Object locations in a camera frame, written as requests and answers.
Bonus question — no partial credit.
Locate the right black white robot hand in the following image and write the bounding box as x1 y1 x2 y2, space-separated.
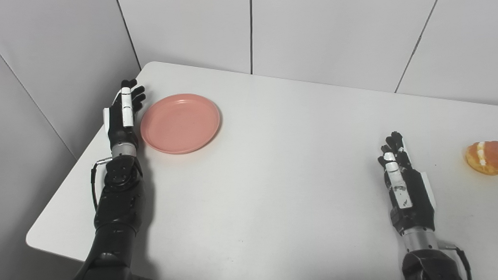
376 130 438 236

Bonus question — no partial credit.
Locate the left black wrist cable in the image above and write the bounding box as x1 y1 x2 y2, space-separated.
90 157 114 212

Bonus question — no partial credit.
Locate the pink round plate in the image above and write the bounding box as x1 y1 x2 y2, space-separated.
139 92 223 156

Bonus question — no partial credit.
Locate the orange cream puff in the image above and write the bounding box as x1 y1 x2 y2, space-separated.
465 140 498 177

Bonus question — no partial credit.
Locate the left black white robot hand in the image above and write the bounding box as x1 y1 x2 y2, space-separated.
102 79 148 149

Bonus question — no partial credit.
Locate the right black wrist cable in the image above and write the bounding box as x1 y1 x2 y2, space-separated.
437 240 473 280

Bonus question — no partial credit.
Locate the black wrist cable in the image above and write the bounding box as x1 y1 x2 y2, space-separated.
437 240 473 280
90 157 114 212

